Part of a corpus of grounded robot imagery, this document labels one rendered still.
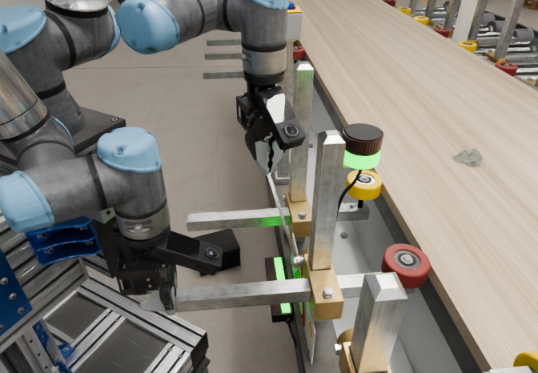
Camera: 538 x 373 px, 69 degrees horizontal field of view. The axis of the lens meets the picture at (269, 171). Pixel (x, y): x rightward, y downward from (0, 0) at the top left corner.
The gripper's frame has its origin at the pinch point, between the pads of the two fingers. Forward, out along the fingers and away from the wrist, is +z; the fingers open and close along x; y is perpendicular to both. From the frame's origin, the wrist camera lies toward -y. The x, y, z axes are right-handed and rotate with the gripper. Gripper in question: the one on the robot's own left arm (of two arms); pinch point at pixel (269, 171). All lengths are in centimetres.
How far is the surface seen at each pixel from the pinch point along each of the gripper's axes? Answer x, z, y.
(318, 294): 1.3, 11.8, -22.1
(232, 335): 1, 100, 31
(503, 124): -78, 9, 4
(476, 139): -64, 9, 1
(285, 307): 1.4, 28.8, -11.2
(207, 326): 8, 100, 39
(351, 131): -5.7, -15.8, -16.3
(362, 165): -5.9, -11.7, -19.7
